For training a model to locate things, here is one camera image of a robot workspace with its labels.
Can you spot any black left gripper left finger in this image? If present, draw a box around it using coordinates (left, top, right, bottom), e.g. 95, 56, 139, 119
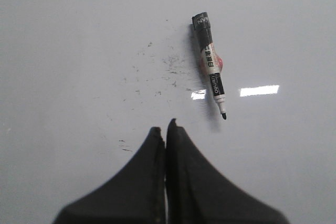
54, 127, 166, 223

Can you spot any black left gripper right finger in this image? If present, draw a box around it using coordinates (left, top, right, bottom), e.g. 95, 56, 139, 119
166, 119, 289, 223

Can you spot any black white whiteboard marker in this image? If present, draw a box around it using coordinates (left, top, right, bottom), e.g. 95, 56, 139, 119
192, 12, 227, 120

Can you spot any white whiteboard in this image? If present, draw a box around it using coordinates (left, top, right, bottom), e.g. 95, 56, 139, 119
1, 0, 335, 223

